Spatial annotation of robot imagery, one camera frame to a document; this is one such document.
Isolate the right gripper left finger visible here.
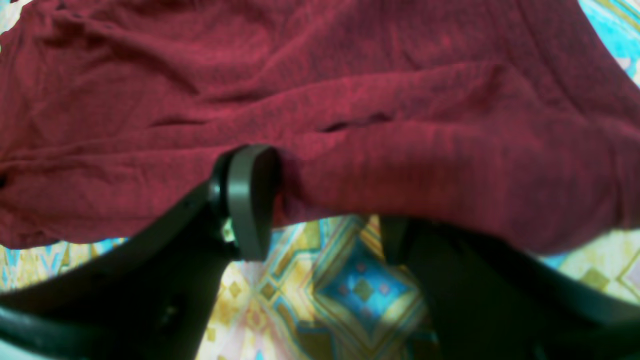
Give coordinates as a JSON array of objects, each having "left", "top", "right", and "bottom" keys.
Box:
[{"left": 1, "top": 145, "right": 281, "bottom": 360}]

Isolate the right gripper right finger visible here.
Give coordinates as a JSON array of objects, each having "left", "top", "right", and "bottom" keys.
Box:
[{"left": 380, "top": 216, "right": 640, "bottom": 360}]

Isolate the dark red t-shirt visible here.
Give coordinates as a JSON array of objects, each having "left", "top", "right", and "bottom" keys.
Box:
[{"left": 1, "top": 0, "right": 640, "bottom": 254}]

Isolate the patterned tile tablecloth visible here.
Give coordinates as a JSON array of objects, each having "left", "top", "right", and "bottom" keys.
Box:
[{"left": 1, "top": 0, "right": 639, "bottom": 360}]

